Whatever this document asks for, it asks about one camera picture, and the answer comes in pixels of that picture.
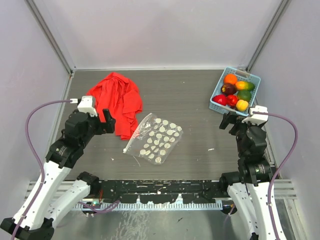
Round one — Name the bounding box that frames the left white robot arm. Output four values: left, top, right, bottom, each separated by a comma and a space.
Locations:
0, 109, 116, 240

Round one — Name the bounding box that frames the grey slotted cable duct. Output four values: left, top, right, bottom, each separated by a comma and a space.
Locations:
74, 201, 223, 211

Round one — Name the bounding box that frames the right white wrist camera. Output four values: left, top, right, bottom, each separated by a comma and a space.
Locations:
241, 105, 268, 126

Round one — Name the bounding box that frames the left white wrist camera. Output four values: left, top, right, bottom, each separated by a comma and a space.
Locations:
70, 95, 98, 117

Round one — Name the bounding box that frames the orange fruit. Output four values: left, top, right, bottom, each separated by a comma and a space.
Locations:
223, 73, 238, 85

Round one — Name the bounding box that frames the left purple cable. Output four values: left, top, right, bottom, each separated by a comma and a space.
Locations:
9, 99, 78, 240

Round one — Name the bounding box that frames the dark red apple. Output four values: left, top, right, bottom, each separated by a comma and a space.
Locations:
220, 83, 237, 97

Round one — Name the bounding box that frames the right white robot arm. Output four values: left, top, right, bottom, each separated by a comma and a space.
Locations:
219, 112, 286, 240

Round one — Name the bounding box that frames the red pepper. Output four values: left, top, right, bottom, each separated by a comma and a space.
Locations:
212, 94, 227, 106

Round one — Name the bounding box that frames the clear polka dot zip bag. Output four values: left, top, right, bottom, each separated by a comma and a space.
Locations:
123, 113, 183, 165

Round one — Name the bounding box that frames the light blue plastic basket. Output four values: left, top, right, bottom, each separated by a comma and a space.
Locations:
209, 67, 261, 117

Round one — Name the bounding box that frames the red tomato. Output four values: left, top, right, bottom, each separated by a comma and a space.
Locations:
226, 95, 239, 107

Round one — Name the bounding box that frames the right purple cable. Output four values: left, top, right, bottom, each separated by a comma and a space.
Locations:
252, 111, 299, 240

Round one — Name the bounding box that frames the purple cable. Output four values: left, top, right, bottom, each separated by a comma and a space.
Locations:
252, 111, 299, 240
9, 99, 78, 240

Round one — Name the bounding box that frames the red cloth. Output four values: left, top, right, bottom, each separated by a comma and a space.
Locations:
86, 72, 143, 140

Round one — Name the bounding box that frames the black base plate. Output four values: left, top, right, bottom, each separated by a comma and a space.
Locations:
71, 178, 250, 205

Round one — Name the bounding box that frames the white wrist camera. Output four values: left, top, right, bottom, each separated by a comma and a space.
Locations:
70, 95, 98, 117
241, 105, 268, 126

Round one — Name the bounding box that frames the orange green mango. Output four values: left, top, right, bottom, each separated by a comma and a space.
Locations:
235, 81, 256, 91

